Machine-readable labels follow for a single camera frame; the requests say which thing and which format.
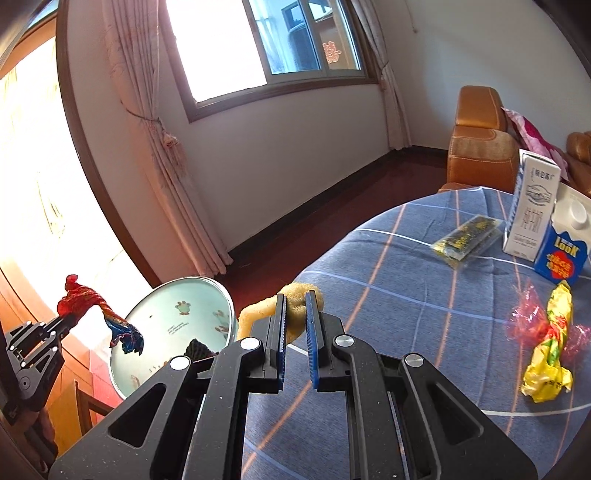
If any narrow pink curtain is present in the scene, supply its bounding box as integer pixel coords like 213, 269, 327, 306
348, 0, 411, 151

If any orange leather armchair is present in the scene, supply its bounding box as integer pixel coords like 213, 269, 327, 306
438, 85, 522, 195

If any red clear cellophane wrapper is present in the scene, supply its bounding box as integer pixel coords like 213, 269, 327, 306
506, 284, 591, 365

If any sliding glass window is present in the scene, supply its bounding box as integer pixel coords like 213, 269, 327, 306
164, 0, 379, 123

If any tall white milk carton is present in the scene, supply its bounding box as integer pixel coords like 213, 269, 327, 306
502, 148, 562, 263

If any long pink curtain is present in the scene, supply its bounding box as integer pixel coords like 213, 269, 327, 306
99, 0, 234, 278

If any red foil snack wrapper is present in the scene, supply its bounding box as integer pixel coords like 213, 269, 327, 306
58, 274, 145, 356

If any yellow crumpled wrapper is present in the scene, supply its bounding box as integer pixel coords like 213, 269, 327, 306
521, 281, 574, 403

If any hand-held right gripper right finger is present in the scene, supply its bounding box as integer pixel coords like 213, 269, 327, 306
305, 292, 539, 480

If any light green giraffe-print trash bin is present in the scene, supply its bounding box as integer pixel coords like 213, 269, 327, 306
109, 275, 238, 401

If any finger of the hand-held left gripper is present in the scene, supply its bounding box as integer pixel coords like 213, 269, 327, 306
6, 314, 78, 411

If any flat yellow-black packet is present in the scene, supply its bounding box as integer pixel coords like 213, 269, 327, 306
431, 215, 504, 269

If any blue carton with white cap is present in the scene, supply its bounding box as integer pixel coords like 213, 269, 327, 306
534, 185, 591, 283

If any pink floral cushion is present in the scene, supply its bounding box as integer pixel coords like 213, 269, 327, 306
501, 107, 571, 185

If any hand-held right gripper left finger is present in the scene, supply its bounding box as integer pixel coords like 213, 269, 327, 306
48, 293, 289, 480

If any brown wooden door frame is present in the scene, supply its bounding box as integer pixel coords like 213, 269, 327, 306
55, 0, 162, 287

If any black ribbed sponge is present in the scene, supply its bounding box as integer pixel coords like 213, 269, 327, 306
182, 338, 218, 363

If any yellow sponge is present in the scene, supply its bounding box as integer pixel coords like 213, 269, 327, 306
237, 282, 325, 347

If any blue checked tablecloth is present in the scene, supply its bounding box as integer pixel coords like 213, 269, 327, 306
198, 185, 591, 480

